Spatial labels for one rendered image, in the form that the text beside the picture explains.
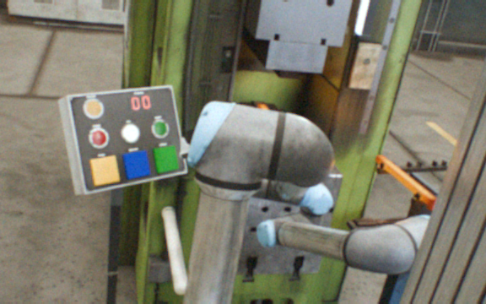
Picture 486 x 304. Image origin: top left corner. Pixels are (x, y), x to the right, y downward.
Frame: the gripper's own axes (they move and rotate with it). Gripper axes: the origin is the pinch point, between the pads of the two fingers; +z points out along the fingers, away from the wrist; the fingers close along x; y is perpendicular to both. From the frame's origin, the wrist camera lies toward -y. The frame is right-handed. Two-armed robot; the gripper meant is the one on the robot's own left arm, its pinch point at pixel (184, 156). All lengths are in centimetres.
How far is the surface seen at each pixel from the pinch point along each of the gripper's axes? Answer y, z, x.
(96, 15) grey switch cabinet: 184, 488, -198
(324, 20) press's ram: 35, -16, -50
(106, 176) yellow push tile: -1.7, 10.4, 20.1
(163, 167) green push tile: -2.4, 10.4, 1.8
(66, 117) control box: 16.4, 14.7, 27.3
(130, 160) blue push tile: 1.4, 10.4, 12.1
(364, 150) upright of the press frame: -11, 9, -88
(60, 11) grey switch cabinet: 193, 503, -159
